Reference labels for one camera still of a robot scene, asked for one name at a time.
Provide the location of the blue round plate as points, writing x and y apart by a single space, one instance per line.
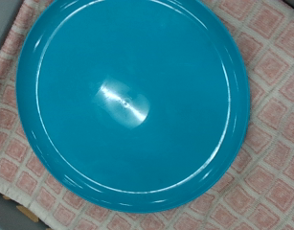
133 102

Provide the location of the pink checkered cloth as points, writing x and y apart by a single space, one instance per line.
267 134

